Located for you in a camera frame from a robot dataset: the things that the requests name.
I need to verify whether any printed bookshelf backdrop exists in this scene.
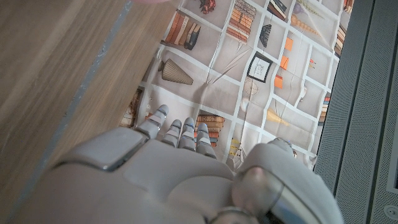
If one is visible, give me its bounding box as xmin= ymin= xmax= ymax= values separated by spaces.
xmin=119 ymin=0 xmax=355 ymax=171

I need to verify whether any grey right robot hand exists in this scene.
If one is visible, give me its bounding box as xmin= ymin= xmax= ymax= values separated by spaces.
xmin=9 ymin=104 xmax=345 ymax=224

